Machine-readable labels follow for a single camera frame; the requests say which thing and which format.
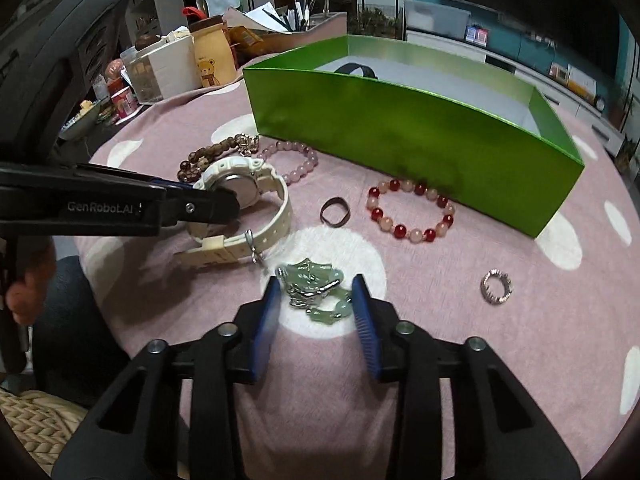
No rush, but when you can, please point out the leafy potted plant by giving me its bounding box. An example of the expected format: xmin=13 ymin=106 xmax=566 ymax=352
xmin=357 ymin=7 xmax=403 ymax=41

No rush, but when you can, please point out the yellow desk calendar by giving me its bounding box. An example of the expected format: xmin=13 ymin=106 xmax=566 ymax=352
xmin=550 ymin=62 xmax=597 ymax=95

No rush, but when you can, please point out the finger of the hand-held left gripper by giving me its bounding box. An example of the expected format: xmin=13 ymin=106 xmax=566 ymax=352
xmin=160 ymin=187 xmax=242 ymax=227
xmin=90 ymin=164 xmax=197 ymax=192

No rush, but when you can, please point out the white wrist watch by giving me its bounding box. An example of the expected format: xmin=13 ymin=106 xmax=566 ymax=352
xmin=174 ymin=156 xmax=293 ymax=267

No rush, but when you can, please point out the green cardboard box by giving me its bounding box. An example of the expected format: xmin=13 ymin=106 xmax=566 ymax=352
xmin=243 ymin=35 xmax=586 ymax=238

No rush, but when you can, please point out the black watch strap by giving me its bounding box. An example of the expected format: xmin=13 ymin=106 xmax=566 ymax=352
xmin=334 ymin=61 xmax=379 ymax=81

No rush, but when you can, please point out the small red can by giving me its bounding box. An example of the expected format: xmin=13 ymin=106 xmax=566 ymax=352
xmin=111 ymin=87 xmax=139 ymax=119

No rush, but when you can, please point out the pale pink bead bracelet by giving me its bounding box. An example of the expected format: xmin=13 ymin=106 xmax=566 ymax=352
xmin=257 ymin=141 xmax=320 ymax=187

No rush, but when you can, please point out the person's left hand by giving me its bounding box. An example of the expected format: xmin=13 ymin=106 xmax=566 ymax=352
xmin=4 ymin=247 xmax=57 ymax=327

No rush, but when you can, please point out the green jade pendant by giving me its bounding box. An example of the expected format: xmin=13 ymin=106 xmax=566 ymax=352
xmin=276 ymin=257 xmax=357 ymax=328

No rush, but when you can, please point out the pink polka dot tablecloth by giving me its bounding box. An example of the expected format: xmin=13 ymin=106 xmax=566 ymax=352
xmin=52 ymin=52 xmax=640 ymax=480

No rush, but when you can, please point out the clear plastic container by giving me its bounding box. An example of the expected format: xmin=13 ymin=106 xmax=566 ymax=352
xmin=124 ymin=52 xmax=164 ymax=106

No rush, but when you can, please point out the grey folded cloth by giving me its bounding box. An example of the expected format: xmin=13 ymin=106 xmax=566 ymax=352
xmin=196 ymin=0 xmax=241 ymax=18

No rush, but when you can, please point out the clear plastic storage bin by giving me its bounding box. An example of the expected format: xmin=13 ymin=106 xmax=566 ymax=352
xmin=404 ymin=0 xmax=472 ymax=39

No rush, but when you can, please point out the beige knitted cushion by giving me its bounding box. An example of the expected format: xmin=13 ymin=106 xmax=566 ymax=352
xmin=0 ymin=389 xmax=91 ymax=477

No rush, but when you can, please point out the brown bead bracelet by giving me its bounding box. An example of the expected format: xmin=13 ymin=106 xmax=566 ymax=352
xmin=177 ymin=133 xmax=261 ymax=183

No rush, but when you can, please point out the white storage box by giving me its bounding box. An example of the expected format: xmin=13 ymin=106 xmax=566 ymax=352
xmin=135 ymin=35 xmax=201 ymax=101

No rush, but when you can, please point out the dark band ring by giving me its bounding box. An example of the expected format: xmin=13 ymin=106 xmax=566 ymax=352
xmin=320 ymin=197 xmax=351 ymax=228

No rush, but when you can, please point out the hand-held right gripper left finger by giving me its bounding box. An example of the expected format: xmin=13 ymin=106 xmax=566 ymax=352
xmin=51 ymin=276 xmax=283 ymax=480

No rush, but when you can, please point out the orange snack packet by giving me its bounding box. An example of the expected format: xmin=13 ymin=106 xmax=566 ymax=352
xmin=227 ymin=25 xmax=263 ymax=56

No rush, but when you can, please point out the black chair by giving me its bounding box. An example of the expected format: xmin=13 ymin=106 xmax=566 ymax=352
xmin=0 ymin=0 xmax=133 ymax=163

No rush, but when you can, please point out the grey bowl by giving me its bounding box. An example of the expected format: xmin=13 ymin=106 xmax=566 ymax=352
xmin=59 ymin=101 xmax=104 ymax=142

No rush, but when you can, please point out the red and pink bead bracelet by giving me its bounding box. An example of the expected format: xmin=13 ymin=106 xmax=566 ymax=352
xmin=366 ymin=177 xmax=457 ymax=244

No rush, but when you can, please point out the yellow bear print bottle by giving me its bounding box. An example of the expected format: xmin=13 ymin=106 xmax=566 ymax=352
xmin=189 ymin=7 xmax=237 ymax=88

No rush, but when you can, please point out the silver ring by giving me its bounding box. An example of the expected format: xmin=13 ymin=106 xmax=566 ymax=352
xmin=480 ymin=269 xmax=514 ymax=306

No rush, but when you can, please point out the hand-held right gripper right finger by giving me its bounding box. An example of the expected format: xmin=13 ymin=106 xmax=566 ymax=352
xmin=350 ymin=274 xmax=583 ymax=480

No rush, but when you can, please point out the stack of white papers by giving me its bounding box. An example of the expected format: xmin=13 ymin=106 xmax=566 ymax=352
xmin=225 ymin=2 xmax=296 ymax=34

